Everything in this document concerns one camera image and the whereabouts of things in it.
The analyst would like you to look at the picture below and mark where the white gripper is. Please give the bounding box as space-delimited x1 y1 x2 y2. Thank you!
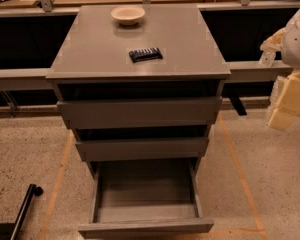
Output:
268 70 300 131

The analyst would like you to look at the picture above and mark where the grey bottom drawer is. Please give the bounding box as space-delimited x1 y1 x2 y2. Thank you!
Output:
78 158 214 239

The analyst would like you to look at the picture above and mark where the grey drawer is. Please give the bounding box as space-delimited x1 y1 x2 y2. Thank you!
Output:
57 97 221 129
78 158 214 239
76 137 209 162

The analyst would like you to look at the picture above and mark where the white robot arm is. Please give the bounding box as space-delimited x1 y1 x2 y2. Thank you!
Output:
262 9 300 130

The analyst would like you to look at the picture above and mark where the grey drawer cabinet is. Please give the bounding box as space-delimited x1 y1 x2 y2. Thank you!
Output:
45 4 232 177

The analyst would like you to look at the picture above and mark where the grey middle drawer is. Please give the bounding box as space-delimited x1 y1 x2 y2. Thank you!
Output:
76 137 209 162

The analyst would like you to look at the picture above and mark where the grey top drawer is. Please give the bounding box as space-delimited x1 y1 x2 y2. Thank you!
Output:
57 97 221 129

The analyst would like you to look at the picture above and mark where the dark blue snack packet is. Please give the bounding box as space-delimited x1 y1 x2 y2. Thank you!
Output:
129 47 163 63

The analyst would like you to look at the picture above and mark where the beige bowl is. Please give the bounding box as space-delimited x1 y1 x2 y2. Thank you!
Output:
111 6 145 26

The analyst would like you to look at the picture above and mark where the black metal stand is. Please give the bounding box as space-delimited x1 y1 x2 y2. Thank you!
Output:
0 184 44 240

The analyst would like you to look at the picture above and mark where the black bracket under rail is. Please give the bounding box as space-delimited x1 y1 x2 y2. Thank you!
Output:
230 96 247 116

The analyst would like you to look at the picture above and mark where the grey metal rail shelf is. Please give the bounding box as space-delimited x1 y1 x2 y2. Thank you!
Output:
0 60 292 91

